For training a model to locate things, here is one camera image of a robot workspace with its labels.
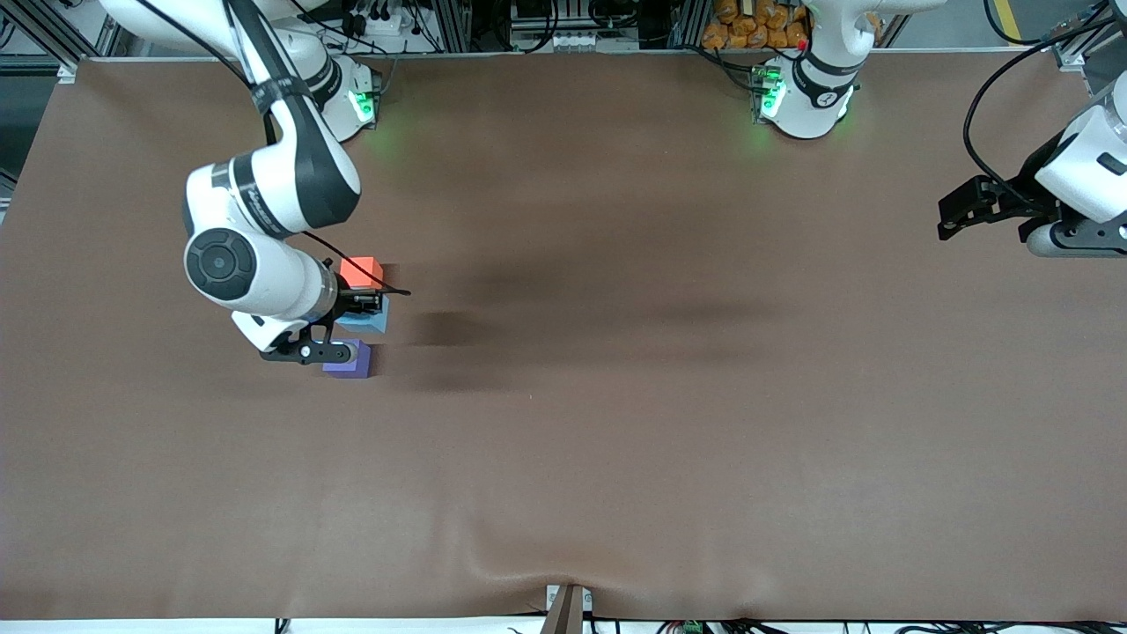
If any light blue foam block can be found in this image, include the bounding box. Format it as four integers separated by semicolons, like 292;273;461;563
337;295;389;335

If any white power strip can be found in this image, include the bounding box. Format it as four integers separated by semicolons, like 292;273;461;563
343;0;415;38

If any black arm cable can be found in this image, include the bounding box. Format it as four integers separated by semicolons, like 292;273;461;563
132;0;412;298
963;4;1112;212

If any purple foam block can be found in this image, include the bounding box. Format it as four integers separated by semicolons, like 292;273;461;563
322;339;372;380

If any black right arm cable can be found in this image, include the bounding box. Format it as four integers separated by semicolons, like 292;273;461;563
132;0;412;298

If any orange foam block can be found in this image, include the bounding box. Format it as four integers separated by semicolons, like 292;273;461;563
339;256;385;291

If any brown table cover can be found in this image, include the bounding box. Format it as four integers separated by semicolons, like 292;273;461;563
0;53;1127;622

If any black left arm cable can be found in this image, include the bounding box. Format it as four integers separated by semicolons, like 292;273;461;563
963;4;1112;212

